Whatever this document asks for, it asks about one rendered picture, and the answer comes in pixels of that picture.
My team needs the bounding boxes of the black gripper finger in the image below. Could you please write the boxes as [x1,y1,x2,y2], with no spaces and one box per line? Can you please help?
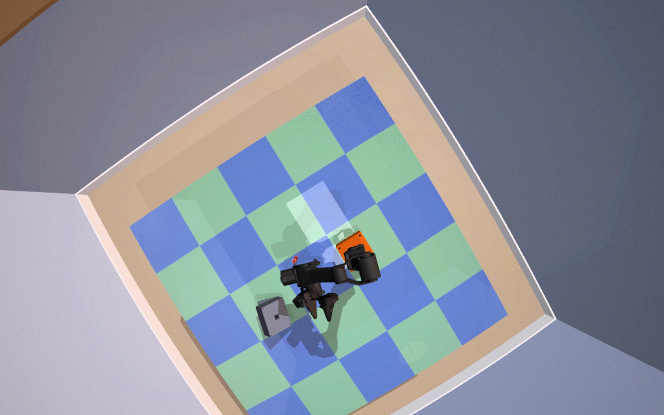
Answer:
[306,300,318,319]
[319,302,335,322]

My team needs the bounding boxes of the grey panel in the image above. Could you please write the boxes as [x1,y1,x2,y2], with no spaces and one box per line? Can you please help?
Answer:
[255,296,292,337]

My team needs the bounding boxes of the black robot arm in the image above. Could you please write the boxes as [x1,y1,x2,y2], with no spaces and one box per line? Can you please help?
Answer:
[280,244,381,308]

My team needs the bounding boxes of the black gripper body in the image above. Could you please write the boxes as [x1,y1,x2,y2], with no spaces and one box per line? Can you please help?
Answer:
[310,282,339,307]

